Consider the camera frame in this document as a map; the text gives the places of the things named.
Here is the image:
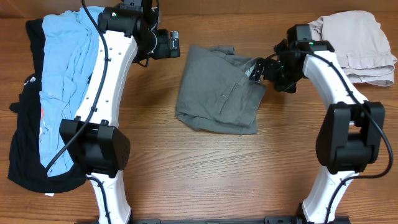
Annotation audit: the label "grey shorts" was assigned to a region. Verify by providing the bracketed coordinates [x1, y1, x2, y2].
[175, 45, 266, 135]

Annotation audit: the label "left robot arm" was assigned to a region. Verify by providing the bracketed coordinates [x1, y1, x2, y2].
[59, 0, 180, 223]

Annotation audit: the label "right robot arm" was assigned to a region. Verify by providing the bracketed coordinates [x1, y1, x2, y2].
[249, 24, 393, 224]

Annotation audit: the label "folded beige shorts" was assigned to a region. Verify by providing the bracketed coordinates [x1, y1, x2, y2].
[309, 11, 397, 86]

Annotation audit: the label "light blue t-shirt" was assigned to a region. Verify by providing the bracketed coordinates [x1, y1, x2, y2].
[39, 6, 104, 167]

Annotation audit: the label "black t-shirt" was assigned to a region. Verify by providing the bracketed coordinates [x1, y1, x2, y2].
[8, 19, 86, 193]

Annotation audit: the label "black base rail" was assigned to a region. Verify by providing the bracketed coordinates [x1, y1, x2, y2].
[74, 215, 351, 224]

